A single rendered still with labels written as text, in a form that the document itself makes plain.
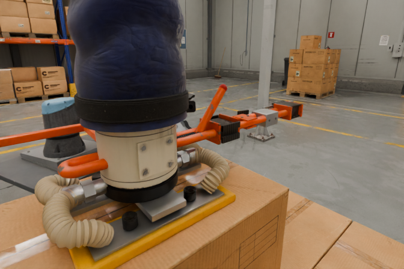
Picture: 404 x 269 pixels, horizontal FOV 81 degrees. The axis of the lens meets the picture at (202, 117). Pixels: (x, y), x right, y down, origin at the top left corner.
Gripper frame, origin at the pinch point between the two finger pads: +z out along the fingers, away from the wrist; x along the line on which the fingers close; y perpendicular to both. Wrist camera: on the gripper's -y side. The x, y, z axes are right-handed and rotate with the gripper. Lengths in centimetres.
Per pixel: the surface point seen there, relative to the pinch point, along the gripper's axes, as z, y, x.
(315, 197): -19, -153, -107
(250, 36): -681, -855, 87
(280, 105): 13.8, -28.2, 1.9
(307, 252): 30, -30, -53
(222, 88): 14.7, 2.6, 11.4
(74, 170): 16.7, 41.3, 0.5
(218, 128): 17.9, 6.7, 1.5
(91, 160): 13.0, 37.4, 0.0
